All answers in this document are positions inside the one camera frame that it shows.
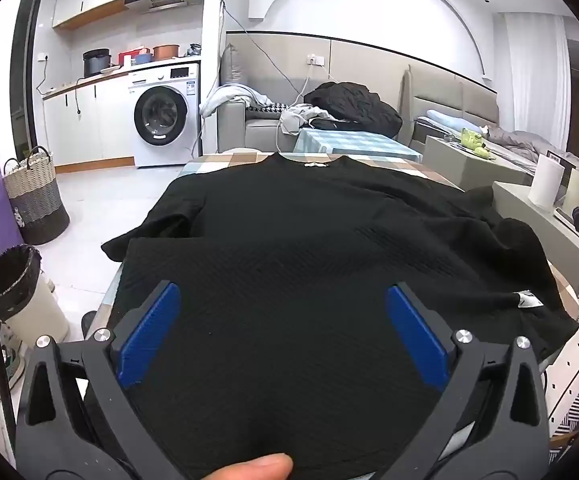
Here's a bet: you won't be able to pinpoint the white washing machine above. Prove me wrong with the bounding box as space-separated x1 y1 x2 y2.
128 62 202 168

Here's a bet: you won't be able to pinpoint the cream paper roll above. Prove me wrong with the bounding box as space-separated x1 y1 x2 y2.
561 167 579 216

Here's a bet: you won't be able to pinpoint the black knit shirt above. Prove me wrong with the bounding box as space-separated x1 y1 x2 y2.
102 152 579 480

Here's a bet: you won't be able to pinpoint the white blanket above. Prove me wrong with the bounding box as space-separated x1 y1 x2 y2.
199 84 272 116

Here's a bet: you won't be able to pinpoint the woven laundry basket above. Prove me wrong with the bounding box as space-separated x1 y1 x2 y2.
3 146 70 246

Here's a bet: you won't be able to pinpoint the black quilted jacket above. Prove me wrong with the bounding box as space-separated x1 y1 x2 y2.
303 81 404 138

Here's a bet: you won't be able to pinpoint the black cooking pot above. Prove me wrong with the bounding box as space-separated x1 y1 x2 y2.
83 49 112 78

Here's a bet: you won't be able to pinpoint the blue checkered cloth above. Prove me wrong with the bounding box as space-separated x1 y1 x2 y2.
293 127 424 163

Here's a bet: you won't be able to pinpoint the grey sofa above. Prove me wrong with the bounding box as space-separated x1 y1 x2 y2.
218 42 501 156

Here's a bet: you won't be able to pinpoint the white curtain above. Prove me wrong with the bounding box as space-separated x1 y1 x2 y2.
504 12 570 151

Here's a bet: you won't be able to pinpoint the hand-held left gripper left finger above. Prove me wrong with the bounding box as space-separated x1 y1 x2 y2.
14 280 182 480

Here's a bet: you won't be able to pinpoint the green toy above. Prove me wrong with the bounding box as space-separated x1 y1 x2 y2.
458 127 495 158

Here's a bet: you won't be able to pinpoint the white trash bin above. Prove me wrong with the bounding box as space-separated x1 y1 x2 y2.
0 245 70 346

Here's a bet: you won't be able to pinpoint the dark door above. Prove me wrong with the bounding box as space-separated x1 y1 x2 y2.
10 0 45 148

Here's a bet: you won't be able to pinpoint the checkered tablecloth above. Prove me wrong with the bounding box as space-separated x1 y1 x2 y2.
96 147 579 411

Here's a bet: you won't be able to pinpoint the white paper roll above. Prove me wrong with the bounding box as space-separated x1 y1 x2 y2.
528 154 565 211

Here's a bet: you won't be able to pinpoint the white base cabinets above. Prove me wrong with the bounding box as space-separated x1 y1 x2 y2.
43 72 137 167

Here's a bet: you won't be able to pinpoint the person's left hand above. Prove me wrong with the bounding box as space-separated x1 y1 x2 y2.
204 452 294 480

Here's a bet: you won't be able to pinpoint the grey ottoman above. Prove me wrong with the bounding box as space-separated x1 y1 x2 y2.
423 135 535 191

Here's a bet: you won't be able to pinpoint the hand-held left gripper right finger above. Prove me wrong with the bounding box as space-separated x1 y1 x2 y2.
374 281 553 480

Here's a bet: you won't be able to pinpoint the black stool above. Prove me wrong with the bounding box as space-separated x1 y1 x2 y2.
82 311 99 346

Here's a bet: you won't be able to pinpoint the grey white garment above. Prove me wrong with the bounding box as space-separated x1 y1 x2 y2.
279 104 337 136

